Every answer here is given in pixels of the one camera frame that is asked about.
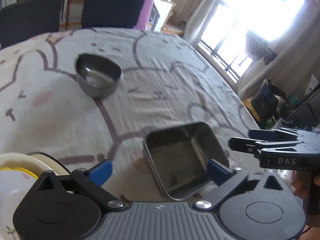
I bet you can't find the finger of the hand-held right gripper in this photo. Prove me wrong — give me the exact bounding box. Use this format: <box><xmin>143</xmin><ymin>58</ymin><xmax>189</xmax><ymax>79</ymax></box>
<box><xmin>228</xmin><ymin>136</ymin><xmax>305</xmax><ymax>159</ymax></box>
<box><xmin>248</xmin><ymin>129</ymin><xmax>301</xmax><ymax>142</ymax></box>

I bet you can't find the purple upholstered chair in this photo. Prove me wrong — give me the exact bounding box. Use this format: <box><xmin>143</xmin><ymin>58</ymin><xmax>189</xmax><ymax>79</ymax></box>
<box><xmin>136</xmin><ymin>0</ymin><xmax>154</xmax><ymax>32</ymax></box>

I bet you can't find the dark storage box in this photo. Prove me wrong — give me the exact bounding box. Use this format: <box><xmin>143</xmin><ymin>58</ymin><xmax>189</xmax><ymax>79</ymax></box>
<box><xmin>250</xmin><ymin>82</ymin><xmax>287</xmax><ymax>121</ymax></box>

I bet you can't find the printed pink grey tablecloth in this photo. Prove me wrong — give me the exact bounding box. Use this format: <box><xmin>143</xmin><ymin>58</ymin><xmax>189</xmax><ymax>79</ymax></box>
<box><xmin>0</xmin><ymin>27</ymin><xmax>266</xmax><ymax>207</ymax></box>

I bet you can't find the white floral bowl yellow rim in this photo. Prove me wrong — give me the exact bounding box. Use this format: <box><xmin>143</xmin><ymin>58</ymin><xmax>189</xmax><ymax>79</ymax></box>
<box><xmin>0</xmin><ymin>166</ymin><xmax>40</xmax><ymax>240</ymax></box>

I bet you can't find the person's right hand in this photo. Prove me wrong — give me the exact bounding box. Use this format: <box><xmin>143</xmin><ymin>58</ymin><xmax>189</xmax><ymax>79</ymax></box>
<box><xmin>291</xmin><ymin>171</ymin><xmax>305</xmax><ymax>198</ymax></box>

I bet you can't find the black window railing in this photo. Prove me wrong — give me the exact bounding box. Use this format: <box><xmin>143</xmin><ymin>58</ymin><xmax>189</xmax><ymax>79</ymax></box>
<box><xmin>199</xmin><ymin>39</ymin><xmax>241</xmax><ymax>83</ymax></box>

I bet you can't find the cream bowl with handles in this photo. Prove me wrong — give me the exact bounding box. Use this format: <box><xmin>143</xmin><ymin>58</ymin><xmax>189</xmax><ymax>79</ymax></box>
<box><xmin>0</xmin><ymin>153</ymin><xmax>50</xmax><ymax>178</ymax></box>

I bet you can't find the dark grey chair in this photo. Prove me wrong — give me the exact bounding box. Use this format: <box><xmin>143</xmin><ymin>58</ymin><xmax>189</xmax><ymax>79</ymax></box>
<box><xmin>81</xmin><ymin>0</ymin><xmax>147</xmax><ymax>29</ymax></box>
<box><xmin>0</xmin><ymin>0</ymin><xmax>64</xmax><ymax>49</ymax></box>

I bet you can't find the patterned hanging garment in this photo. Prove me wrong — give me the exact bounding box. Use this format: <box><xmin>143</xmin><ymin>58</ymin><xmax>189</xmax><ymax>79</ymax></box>
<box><xmin>245</xmin><ymin>30</ymin><xmax>278</xmax><ymax>64</ymax></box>

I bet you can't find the yellow bag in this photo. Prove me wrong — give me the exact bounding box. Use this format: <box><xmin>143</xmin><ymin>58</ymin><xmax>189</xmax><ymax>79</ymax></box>
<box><xmin>242</xmin><ymin>99</ymin><xmax>261</xmax><ymax>123</ymax></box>

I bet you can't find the white plate dark rim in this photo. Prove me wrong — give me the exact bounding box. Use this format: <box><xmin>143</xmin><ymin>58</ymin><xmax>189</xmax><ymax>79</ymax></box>
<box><xmin>27</xmin><ymin>151</ymin><xmax>73</xmax><ymax>177</ymax></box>

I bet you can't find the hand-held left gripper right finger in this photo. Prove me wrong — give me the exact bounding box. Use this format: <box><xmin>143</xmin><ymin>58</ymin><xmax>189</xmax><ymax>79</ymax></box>
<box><xmin>194</xmin><ymin>159</ymin><xmax>288</xmax><ymax>210</ymax></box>

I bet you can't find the round steel bowl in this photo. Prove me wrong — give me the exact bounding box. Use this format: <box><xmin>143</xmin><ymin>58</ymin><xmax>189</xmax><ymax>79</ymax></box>
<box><xmin>74</xmin><ymin>53</ymin><xmax>122</xmax><ymax>98</ymax></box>

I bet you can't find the beige curtain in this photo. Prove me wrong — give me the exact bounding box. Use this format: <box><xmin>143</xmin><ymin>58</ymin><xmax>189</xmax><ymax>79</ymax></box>
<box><xmin>237</xmin><ymin>5</ymin><xmax>320</xmax><ymax>98</ymax></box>
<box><xmin>184</xmin><ymin>0</ymin><xmax>234</xmax><ymax>48</ymax></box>

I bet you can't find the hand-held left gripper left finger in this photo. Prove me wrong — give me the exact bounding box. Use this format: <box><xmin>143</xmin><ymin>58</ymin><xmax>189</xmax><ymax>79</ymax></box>
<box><xmin>33</xmin><ymin>158</ymin><xmax>127</xmax><ymax>212</ymax></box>

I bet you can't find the white metal shelf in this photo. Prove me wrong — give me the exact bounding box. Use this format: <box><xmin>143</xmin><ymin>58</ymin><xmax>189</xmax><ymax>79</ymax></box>
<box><xmin>60</xmin><ymin>0</ymin><xmax>86</xmax><ymax>29</ymax></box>

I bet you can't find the black shelf unit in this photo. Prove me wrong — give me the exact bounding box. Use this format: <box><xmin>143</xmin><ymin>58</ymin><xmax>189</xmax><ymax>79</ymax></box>
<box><xmin>285</xmin><ymin>85</ymin><xmax>320</xmax><ymax>131</ymax></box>

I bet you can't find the steel square container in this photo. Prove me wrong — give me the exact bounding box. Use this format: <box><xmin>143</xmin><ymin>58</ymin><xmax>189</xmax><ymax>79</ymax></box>
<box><xmin>143</xmin><ymin>121</ymin><xmax>230</xmax><ymax>201</ymax></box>

